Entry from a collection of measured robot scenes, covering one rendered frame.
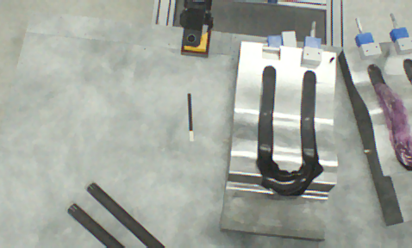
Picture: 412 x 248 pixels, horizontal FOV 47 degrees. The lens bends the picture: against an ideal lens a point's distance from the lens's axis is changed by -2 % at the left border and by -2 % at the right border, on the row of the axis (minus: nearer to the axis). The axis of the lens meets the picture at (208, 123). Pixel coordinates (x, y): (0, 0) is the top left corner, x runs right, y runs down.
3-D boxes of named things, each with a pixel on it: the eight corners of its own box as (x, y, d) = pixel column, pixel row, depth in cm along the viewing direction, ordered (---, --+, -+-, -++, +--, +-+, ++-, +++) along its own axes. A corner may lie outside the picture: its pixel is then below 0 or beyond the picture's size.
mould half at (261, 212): (238, 55, 138) (243, 33, 125) (327, 66, 138) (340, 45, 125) (220, 231, 123) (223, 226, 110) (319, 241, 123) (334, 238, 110)
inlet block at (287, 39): (248, 33, 134) (246, 41, 140) (250, 49, 133) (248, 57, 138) (294, 31, 135) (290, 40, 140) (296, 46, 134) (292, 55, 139)
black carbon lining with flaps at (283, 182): (260, 67, 130) (265, 52, 121) (319, 74, 130) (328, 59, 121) (249, 194, 119) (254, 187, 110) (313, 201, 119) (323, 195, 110)
